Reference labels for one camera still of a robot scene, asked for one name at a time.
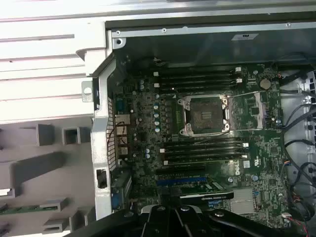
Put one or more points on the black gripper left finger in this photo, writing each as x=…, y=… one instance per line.
x=160, y=222

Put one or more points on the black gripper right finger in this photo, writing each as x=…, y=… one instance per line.
x=184, y=222

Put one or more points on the metal socket cover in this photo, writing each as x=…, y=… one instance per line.
x=259, y=118

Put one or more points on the CPU socket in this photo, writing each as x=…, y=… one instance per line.
x=205, y=116

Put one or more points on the black graphics card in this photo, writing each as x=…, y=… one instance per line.
x=212, y=196

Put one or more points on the blue expansion slot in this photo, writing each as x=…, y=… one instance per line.
x=182, y=182

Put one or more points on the black expansion slot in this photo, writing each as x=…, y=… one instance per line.
x=180, y=170

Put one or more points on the silver chipset heatsink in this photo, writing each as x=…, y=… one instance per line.
x=243, y=206

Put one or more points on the RAM slot white clips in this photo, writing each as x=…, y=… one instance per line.
x=205, y=159
x=197, y=82
x=205, y=147
x=197, y=71

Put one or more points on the RAM slot black clips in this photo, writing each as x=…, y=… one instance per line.
x=197, y=77
x=205, y=142
x=197, y=88
x=205, y=153

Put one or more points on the green motherboard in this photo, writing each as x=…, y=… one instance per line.
x=266, y=158

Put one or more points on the grey parts rack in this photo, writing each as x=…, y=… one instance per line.
x=49, y=172

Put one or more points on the green RAM stick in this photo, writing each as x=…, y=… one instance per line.
x=19, y=210

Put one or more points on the coin cell battery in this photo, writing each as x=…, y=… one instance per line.
x=265, y=84

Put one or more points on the grey metal drive cage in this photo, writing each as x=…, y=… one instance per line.
x=307, y=100

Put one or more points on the black PC case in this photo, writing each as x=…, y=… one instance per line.
x=197, y=44

